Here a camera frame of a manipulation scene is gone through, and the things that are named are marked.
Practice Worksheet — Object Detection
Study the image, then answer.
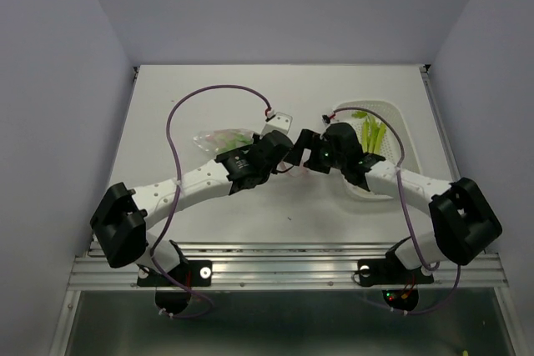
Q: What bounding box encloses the clear zip top bag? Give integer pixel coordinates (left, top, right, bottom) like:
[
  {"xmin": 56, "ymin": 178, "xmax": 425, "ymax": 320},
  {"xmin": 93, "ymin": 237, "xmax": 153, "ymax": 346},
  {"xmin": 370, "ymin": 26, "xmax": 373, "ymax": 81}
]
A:
[{"xmin": 193, "ymin": 128, "xmax": 309, "ymax": 178}]

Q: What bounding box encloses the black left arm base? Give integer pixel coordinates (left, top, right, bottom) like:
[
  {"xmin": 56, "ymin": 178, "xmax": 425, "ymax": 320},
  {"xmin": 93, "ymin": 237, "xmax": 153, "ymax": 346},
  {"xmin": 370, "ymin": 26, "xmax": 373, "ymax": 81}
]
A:
[{"xmin": 136, "ymin": 259, "xmax": 214, "ymax": 319}]

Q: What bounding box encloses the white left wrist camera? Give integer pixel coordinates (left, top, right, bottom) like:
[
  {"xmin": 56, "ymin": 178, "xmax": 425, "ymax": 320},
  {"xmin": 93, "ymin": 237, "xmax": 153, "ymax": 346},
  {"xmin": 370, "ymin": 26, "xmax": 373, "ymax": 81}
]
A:
[{"xmin": 261, "ymin": 112, "xmax": 293, "ymax": 136}]

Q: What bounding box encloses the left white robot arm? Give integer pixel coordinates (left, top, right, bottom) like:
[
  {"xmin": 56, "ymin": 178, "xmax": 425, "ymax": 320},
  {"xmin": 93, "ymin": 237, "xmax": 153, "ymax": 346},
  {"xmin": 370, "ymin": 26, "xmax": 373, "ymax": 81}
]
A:
[{"xmin": 90, "ymin": 130, "xmax": 293, "ymax": 284}]

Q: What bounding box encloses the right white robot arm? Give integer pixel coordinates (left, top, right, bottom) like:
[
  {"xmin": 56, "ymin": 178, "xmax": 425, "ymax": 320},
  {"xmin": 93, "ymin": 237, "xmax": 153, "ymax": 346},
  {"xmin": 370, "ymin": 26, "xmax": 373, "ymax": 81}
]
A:
[{"xmin": 285, "ymin": 123, "xmax": 502, "ymax": 281}]

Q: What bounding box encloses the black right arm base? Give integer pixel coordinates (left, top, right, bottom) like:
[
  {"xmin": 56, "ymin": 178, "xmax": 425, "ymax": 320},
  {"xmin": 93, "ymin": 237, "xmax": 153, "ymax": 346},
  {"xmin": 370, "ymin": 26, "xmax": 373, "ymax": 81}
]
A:
[{"xmin": 352, "ymin": 250, "xmax": 434, "ymax": 313}]

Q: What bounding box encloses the green fake celery stalk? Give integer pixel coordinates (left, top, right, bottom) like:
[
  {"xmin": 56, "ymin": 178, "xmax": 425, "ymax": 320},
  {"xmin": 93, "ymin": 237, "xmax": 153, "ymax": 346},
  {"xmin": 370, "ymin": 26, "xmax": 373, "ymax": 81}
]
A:
[{"xmin": 351, "ymin": 111, "xmax": 387, "ymax": 154}]

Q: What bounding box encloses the aluminium rail frame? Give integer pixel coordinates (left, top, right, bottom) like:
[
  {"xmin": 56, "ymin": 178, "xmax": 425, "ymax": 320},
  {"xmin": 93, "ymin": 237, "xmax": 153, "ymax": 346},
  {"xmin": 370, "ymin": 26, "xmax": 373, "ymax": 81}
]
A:
[{"xmin": 51, "ymin": 65, "xmax": 521, "ymax": 355}]

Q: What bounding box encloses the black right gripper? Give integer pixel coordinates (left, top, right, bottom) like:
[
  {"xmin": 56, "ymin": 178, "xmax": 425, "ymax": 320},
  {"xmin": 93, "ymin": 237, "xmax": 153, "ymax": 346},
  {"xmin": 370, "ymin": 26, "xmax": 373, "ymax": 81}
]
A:
[{"xmin": 282, "ymin": 129, "xmax": 345, "ymax": 173}]

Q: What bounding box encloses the white perforated plastic basket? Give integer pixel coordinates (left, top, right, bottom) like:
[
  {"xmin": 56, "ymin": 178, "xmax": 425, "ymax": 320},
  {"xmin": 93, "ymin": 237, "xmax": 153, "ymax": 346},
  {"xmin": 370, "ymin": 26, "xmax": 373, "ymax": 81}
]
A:
[{"xmin": 333, "ymin": 100, "xmax": 421, "ymax": 202}]

